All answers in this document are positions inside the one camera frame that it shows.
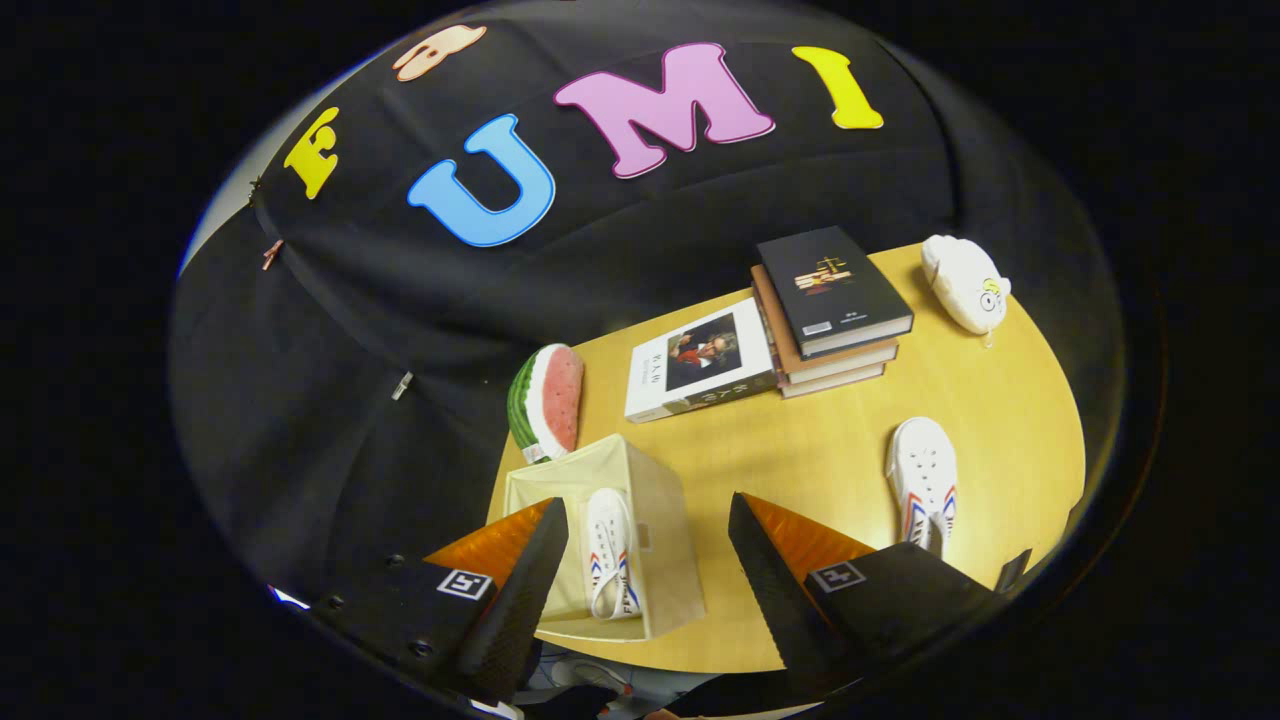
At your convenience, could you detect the white portrait cover book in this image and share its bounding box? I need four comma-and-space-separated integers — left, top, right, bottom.
624, 297, 779, 424

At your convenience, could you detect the watermelon slice plush toy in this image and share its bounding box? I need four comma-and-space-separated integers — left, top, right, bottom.
506, 343, 586, 463

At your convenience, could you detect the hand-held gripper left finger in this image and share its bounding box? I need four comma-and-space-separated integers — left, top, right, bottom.
310, 497, 569, 706

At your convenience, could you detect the black cover book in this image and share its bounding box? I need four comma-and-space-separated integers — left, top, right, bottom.
755, 225, 915, 359

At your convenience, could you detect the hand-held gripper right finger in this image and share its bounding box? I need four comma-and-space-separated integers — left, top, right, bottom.
727, 492, 1001, 701

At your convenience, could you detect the white plush pouch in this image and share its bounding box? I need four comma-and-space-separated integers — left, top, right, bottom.
921, 234, 1012, 336

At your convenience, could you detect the black backdrop cloth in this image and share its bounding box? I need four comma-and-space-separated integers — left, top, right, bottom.
170, 0, 1126, 601

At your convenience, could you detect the beige fabric storage box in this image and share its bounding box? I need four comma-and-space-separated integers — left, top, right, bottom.
500, 433, 708, 643

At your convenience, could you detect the person's clothing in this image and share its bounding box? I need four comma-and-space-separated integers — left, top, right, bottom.
515, 645, 791, 720

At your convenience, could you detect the white canvas shoe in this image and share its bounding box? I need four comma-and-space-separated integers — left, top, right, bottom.
885, 417, 959, 559
583, 487, 644, 623

